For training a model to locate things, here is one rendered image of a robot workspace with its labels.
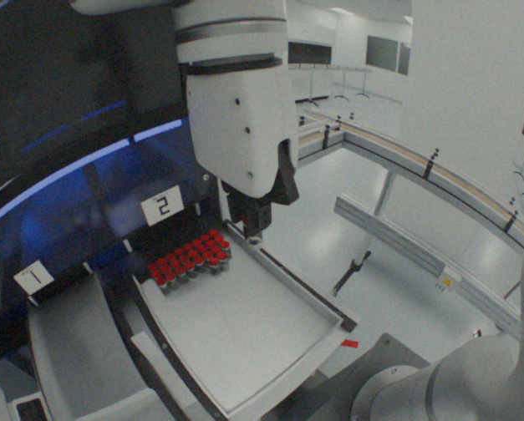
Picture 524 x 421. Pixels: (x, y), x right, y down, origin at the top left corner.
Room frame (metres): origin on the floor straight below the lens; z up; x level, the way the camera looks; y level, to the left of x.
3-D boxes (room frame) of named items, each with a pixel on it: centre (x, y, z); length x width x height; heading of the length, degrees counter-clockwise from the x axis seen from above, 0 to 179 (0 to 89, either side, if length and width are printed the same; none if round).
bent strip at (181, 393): (0.06, 0.16, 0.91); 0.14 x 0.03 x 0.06; 42
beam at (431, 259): (0.47, -0.98, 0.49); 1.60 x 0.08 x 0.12; 42
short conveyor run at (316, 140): (0.84, -0.09, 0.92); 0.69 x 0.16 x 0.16; 132
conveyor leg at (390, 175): (0.88, -0.61, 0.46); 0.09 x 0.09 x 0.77; 42
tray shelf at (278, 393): (0.12, 0.22, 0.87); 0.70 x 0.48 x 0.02; 132
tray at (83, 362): (0.06, 0.39, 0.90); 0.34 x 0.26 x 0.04; 42
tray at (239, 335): (0.21, 0.06, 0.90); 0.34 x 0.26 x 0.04; 41
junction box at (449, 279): (0.44, -0.92, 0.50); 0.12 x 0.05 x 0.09; 42
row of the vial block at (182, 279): (0.29, 0.14, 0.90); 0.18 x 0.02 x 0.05; 131
